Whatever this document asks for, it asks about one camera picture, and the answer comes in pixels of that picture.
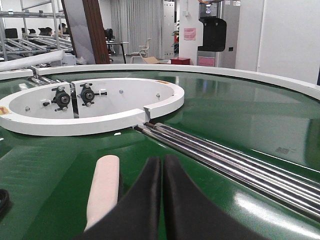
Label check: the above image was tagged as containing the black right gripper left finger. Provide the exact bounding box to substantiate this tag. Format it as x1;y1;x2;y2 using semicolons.
76;156;162;240

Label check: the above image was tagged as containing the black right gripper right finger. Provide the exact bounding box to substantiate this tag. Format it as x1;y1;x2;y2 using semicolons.
162;154;264;240

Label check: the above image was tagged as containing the beige hand brush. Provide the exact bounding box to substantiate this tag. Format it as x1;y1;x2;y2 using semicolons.
84;155;120;231

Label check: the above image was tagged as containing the black cable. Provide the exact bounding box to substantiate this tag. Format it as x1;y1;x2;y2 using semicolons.
0;189;11;218

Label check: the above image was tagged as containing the steel conveyor rollers right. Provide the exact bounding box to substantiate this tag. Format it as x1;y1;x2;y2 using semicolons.
134;122;320;221

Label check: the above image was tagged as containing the white outer conveyor rim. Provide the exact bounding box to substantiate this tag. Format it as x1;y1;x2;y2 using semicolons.
0;63;320;102

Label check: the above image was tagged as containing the red box on floor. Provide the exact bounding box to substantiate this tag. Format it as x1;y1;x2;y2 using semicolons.
170;57;191;65

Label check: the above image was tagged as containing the white office chair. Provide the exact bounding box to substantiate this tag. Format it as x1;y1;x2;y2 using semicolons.
130;38;152;64

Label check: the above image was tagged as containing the black water dispenser machine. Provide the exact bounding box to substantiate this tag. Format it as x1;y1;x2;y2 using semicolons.
196;0;242;69

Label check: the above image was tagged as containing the brown wooden pillar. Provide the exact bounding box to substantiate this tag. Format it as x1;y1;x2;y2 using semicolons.
82;0;110;64

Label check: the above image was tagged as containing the metal roller rack shelf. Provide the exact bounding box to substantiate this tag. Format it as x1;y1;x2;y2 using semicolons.
0;0;73;61

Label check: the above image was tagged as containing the white inner conveyor ring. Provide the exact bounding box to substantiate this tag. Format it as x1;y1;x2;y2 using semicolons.
0;77;185;137

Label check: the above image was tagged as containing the black right bearing mount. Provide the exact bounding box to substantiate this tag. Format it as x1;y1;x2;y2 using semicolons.
75;82;108;107

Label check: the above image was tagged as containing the black bearing mount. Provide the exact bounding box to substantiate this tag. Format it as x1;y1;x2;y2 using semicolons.
75;82;108;107
40;86;71;112

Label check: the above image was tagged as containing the black left bearing mount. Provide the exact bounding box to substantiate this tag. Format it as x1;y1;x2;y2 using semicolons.
40;86;71;112

